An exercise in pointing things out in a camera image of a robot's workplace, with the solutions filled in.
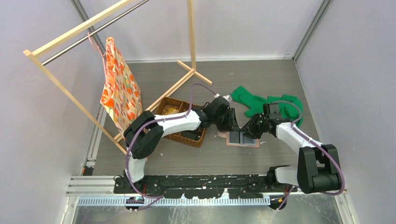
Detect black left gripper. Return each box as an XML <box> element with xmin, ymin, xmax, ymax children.
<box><xmin>212</xmin><ymin>108</ymin><xmax>240</xmax><ymax>132</ymax></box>

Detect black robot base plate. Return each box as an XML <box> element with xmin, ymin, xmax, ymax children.
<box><xmin>113</xmin><ymin>174</ymin><xmax>291</xmax><ymax>199</ymax></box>

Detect aluminium frame rail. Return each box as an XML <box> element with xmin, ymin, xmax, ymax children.
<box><xmin>66</xmin><ymin>176</ymin><xmax>347</xmax><ymax>207</ymax></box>

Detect brown woven basket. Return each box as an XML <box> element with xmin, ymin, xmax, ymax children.
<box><xmin>155</xmin><ymin>97</ymin><xmax>206</xmax><ymax>147</ymax></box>

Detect tan leather card holder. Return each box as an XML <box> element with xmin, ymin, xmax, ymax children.
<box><xmin>217</xmin><ymin>131</ymin><xmax>260</xmax><ymax>147</ymax></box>

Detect beige item in basket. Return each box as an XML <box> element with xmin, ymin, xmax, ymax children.
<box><xmin>161</xmin><ymin>105</ymin><xmax>180</xmax><ymax>115</ymax></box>

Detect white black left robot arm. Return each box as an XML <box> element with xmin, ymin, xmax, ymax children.
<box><xmin>123</xmin><ymin>96</ymin><xmax>240</xmax><ymax>193</ymax></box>

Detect green cloth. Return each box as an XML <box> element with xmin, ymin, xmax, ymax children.
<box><xmin>230</xmin><ymin>85</ymin><xmax>304</xmax><ymax>128</ymax></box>

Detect orange floral cloth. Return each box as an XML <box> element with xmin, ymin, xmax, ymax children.
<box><xmin>100</xmin><ymin>37</ymin><xmax>143</xmax><ymax>134</ymax></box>

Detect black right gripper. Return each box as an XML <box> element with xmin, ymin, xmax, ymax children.
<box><xmin>240</xmin><ymin>112</ymin><xmax>269</xmax><ymax>140</ymax></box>

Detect pink clothes hanger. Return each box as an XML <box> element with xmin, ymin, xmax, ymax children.
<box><xmin>87</xmin><ymin>32</ymin><xmax>106</xmax><ymax>74</ymax></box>

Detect black object in basket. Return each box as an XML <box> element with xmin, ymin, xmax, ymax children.
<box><xmin>181</xmin><ymin>131</ymin><xmax>201</xmax><ymax>141</ymax></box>

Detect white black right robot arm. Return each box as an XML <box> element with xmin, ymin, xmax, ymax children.
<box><xmin>241</xmin><ymin>102</ymin><xmax>345</xmax><ymax>196</ymax></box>

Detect wooden clothes rack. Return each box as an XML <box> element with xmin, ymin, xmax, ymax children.
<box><xmin>22</xmin><ymin>0</ymin><xmax>213</xmax><ymax>155</ymax></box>

